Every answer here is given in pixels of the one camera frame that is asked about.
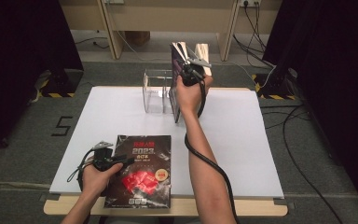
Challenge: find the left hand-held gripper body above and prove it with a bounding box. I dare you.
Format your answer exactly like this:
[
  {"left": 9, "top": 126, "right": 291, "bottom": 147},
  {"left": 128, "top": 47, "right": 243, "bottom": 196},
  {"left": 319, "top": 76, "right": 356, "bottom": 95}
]
[{"left": 92, "top": 140, "right": 125, "bottom": 172}]

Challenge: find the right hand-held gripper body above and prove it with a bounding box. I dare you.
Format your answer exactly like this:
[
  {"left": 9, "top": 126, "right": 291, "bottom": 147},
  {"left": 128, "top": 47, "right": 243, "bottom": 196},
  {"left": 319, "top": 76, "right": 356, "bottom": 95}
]
[{"left": 181, "top": 57, "right": 213, "bottom": 88}]

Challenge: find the black magazine with red print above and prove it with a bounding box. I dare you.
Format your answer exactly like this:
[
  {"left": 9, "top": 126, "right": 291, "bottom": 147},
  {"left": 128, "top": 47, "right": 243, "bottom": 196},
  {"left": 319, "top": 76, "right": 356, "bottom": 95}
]
[{"left": 103, "top": 133, "right": 172, "bottom": 209}]

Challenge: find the clear acrylic book rack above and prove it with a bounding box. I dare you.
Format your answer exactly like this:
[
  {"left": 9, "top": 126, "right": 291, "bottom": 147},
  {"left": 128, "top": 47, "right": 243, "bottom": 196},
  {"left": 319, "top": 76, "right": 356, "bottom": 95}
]
[{"left": 142, "top": 68, "right": 173, "bottom": 115}]

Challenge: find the person's right hand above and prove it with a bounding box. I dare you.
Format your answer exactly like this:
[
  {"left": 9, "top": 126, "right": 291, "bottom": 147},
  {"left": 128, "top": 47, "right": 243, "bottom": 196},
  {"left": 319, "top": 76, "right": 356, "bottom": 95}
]
[{"left": 175, "top": 75, "right": 214, "bottom": 116}]

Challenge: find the person's left hand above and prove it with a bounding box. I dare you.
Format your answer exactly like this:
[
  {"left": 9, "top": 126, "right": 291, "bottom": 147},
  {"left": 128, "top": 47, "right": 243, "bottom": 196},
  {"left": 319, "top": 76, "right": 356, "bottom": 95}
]
[{"left": 82, "top": 162, "right": 124, "bottom": 199}]

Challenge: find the beige wooden desk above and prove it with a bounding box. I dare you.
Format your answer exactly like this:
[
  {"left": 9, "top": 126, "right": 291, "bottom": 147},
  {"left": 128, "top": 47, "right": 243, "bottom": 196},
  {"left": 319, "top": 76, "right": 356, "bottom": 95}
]
[{"left": 59, "top": 0, "right": 283, "bottom": 62}]

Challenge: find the black stand base striped edge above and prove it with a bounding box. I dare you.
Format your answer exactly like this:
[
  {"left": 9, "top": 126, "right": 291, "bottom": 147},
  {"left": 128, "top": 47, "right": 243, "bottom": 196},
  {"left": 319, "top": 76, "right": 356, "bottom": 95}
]
[
  {"left": 38, "top": 68, "right": 85, "bottom": 99},
  {"left": 251, "top": 73, "right": 297, "bottom": 101}
]

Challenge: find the black curtain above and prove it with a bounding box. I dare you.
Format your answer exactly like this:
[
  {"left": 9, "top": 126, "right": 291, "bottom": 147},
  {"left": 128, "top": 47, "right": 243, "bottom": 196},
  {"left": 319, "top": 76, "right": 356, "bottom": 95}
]
[
  {"left": 0, "top": 0, "right": 85, "bottom": 162},
  {"left": 262, "top": 0, "right": 358, "bottom": 216}
]

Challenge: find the wooden table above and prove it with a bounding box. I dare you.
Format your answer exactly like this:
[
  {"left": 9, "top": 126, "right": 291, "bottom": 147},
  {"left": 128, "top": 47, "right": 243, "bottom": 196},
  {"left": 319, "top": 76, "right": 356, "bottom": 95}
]
[{"left": 43, "top": 85, "right": 288, "bottom": 217}]

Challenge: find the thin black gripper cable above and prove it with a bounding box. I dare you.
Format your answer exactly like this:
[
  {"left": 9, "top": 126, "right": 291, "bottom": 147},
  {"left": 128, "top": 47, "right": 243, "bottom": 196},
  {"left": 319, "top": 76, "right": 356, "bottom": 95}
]
[{"left": 66, "top": 148, "right": 97, "bottom": 192}]

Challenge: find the thick black gripper cable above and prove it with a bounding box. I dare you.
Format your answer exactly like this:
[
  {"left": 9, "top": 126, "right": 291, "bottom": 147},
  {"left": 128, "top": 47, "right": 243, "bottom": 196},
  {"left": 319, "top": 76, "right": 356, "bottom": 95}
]
[{"left": 184, "top": 78, "right": 241, "bottom": 224}]

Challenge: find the black power cable with plug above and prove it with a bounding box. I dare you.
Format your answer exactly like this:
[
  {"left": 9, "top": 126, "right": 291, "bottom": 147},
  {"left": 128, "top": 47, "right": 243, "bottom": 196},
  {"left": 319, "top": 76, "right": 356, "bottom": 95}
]
[{"left": 232, "top": 1, "right": 278, "bottom": 69}]

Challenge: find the long black floor cable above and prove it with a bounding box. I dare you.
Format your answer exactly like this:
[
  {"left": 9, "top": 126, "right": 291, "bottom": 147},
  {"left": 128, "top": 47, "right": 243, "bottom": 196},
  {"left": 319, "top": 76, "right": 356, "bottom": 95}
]
[{"left": 282, "top": 105, "right": 344, "bottom": 224}]

